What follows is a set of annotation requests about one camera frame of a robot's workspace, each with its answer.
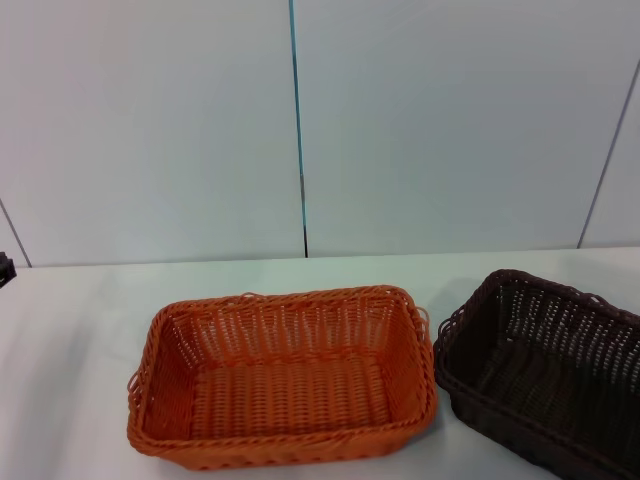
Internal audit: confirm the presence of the orange woven plastic basket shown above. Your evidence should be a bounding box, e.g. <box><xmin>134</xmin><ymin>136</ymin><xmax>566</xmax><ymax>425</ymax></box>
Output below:
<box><xmin>126</xmin><ymin>284</ymin><xmax>439</xmax><ymax>472</ymax></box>

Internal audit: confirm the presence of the dark brown woven basket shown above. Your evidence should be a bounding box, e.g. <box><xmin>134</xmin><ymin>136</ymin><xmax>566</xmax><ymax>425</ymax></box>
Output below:
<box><xmin>432</xmin><ymin>268</ymin><xmax>640</xmax><ymax>480</ymax></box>

